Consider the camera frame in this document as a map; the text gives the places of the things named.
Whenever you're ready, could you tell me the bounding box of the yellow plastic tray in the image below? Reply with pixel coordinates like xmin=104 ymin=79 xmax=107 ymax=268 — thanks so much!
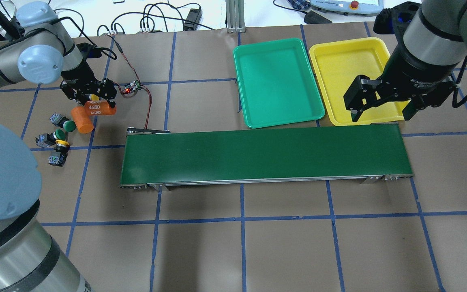
xmin=309 ymin=37 xmax=416 ymax=127

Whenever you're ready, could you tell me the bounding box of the black power adapter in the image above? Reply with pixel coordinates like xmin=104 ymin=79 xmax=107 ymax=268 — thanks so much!
xmin=183 ymin=8 xmax=203 ymax=31

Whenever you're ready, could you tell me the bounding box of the teach pendant with red button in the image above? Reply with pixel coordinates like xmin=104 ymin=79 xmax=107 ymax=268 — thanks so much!
xmin=310 ymin=0 xmax=384 ymax=17

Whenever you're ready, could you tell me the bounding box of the green conveyor belt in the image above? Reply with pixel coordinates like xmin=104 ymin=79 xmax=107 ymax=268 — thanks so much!
xmin=119 ymin=123 xmax=413 ymax=188

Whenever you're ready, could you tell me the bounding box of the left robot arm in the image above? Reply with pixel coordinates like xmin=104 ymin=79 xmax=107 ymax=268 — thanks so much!
xmin=0 ymin=1 xmax=117 ymax=292

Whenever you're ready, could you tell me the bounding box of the plain orange cylinder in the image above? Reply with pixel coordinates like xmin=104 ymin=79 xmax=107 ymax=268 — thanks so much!
xmin=71 ymin=106 xmax=94 ymax=134

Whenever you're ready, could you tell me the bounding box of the yellow push button switch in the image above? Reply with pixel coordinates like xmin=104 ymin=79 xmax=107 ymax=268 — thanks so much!
xmin=88 ymin=94 xmax=100 ymax=101
xmin=47 ymin=140 xmax=71 ymax=167

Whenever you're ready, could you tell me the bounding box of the small motor controller board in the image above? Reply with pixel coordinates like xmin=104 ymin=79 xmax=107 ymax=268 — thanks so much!
xmin=122 ymin=80 xmax=141 ymax=95

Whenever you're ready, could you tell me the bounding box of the green push button switch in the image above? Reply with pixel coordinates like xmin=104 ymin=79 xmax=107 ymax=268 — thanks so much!
xmin=35 ymin=129 xmax=68 ymax=148
xmin=49 ymin=113 xmax=77 ymax=133

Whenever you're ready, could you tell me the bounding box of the green plastic tray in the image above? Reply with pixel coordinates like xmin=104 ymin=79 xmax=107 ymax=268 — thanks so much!
xmin=232 ymin=38 xmax=326 ymax=129

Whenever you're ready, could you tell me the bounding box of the aluminium frame post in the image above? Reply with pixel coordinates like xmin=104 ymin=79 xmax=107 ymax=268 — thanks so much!
xmin=225 ymin=0 xmax=246 ymax=33

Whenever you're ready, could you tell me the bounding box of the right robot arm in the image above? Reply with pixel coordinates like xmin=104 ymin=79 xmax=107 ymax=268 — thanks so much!
xmin=343 ymin=0 xmax=467 ymax=122

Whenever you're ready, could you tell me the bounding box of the orange cylinder with 4680 print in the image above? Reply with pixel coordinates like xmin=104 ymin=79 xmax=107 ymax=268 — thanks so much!
xmin=84 ymin=100 xmax=117 ymax=116

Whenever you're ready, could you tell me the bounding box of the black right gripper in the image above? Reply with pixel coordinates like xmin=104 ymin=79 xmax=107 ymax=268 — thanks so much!
xmin=343 ymin=47 xmax=456 ymax=122

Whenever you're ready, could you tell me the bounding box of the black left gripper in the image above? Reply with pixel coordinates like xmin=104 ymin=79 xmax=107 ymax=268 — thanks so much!
xmin=60 ymin=68 xmax=117 ymax=109

